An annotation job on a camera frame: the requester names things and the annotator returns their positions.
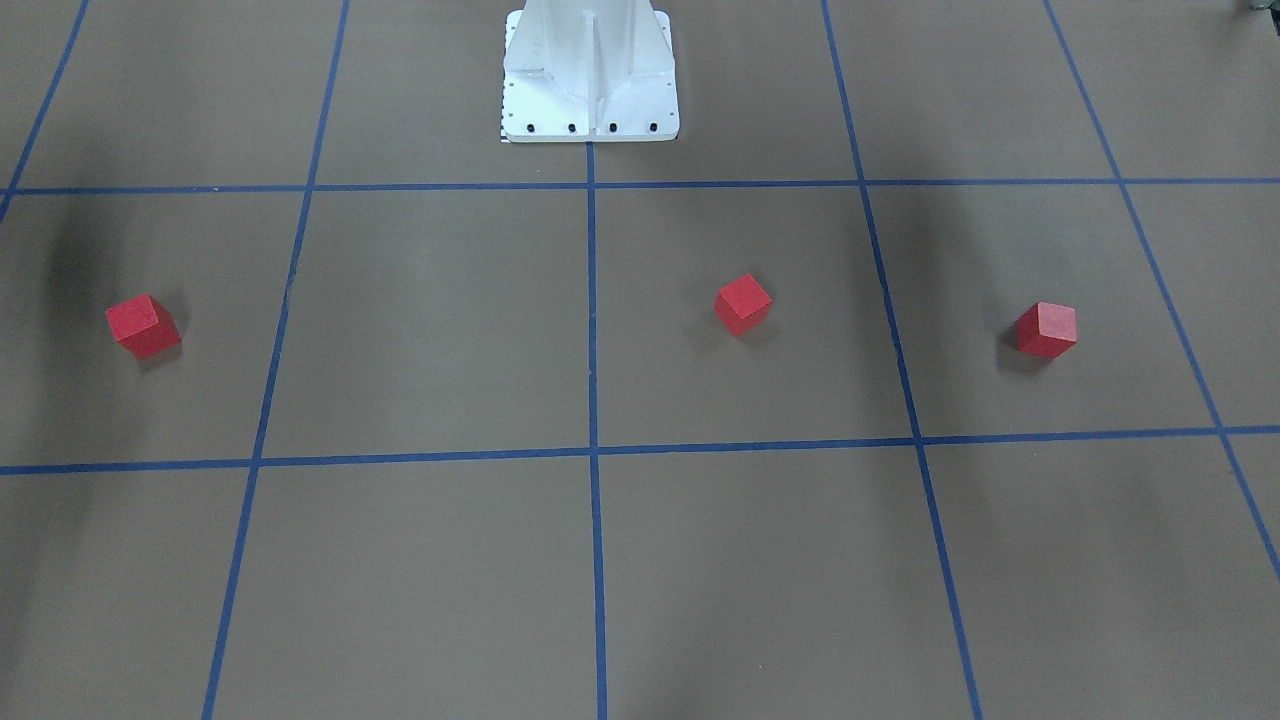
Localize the red block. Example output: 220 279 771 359
713 273 773 337
1015 302 1079 359
105 293 182 361

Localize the white central pedestal column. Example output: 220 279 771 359
500 1 681 143

